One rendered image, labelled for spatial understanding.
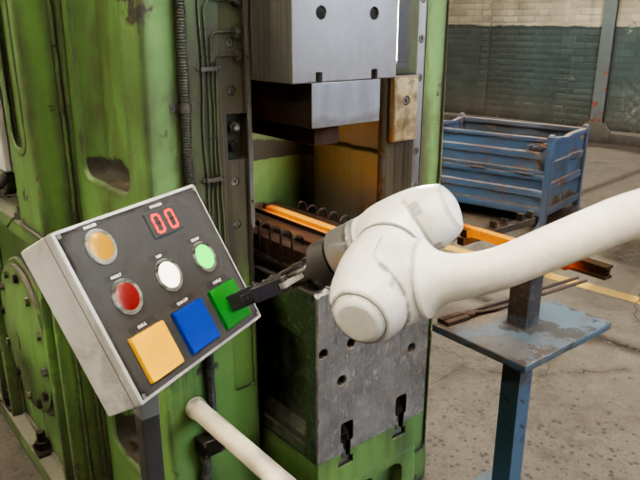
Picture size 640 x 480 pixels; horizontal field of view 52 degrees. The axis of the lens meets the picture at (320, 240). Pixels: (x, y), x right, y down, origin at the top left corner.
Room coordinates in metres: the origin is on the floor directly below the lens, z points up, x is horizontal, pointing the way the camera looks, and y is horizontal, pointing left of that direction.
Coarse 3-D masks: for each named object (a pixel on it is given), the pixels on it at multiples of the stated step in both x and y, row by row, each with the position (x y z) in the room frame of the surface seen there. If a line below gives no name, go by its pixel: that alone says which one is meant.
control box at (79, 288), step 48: (192, 192) 1.17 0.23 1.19; (48, 240) 0.89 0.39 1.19; (144, 240) 1.01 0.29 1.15; (192, 240) 1.10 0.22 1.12; (48, 288) 0.89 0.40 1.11; (96, 288) 0.89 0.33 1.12; (144, 288) 0.96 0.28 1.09; (192, 288) 1.03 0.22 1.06; (240, 288) 1.13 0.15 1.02; (96, 336) 0.86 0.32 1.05; (96, 384) 0.86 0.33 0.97; (144, 384) 0.85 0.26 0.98
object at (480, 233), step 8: (464, 224) 1.66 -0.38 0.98; (472, 232) 1.62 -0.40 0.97; (480, 232) 1.60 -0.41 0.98; (488, 232) 1.59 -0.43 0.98; (496, 232) 1.59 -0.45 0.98; (488, 240) 1.58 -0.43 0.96; (496, 240) 1.56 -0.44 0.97; (504, 240) 1.54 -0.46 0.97; (576, 264) 1.39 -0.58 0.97; (584, 264) 1.38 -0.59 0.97; (592, 264) 1.35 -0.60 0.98; (600, 264) 1.35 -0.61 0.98; (608, 264) 1.35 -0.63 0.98; (584, 272) 1.37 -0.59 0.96; (592, 272) 1.36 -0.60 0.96; (600, 272) 1.35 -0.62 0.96; (608, 272) 1.33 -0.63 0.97
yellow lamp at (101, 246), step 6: (96, 234) 0.94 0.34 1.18; (102, 234) 0.95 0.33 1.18; (90, 240) 0.93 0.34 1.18; (96, 240) 0.94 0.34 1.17; (102, 240) 0.94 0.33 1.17; (108, 240) 0.95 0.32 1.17; (90, 246) 0.92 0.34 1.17; (96, 246) 0.93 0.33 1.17; (102, 246) 0.94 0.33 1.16; (108, 246) 0.95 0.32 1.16; (96, 252) 0.92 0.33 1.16; (102, 252) 0.93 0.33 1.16; (108, 252) 0.94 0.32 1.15; (102, 258) 0.92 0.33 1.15; (108, 258) 0.93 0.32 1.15
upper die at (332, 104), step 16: (352, 80) 1.48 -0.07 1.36; (368, 80) 1.50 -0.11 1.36; (256, 96) 1.56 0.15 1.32; (272, 96) 1.51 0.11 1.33; (288, 96) 1.47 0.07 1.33; (304, 96) 1.42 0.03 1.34; (320, 96) 1.42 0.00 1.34; (336, 96) 1.44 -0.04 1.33; (352, 96) 1.47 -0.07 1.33; (368, 96) 1.50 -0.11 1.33; (256, 112) 1.56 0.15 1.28; (272, 112) 1.51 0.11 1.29; (288, 112) 1.47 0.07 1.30; (304, 112) 1.42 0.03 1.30; (320, 112) 1.42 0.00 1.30; (336, 112) 1.44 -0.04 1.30; (352, 112) 1.47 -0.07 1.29; (368, 112) 1.50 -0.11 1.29
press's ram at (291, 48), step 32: (256, 0) 1.46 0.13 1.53; (288, 0) 1.38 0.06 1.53; (320, 0) 1.42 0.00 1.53; (352, 0) 1.47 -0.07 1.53; (384, 0) 1.53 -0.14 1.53; (256, 32) 1.47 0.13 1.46; (288, 32) 1.38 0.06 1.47; (320, 32) 1.42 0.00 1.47; (352, 32) 1.47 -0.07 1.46; (384, 32) 1.53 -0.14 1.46; (256, 64) 1.47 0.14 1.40; (288, 64) 1.38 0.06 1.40; (320, 64) 1.42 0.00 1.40; (352, 64) 1.47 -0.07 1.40; (384, 64) 1.53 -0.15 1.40
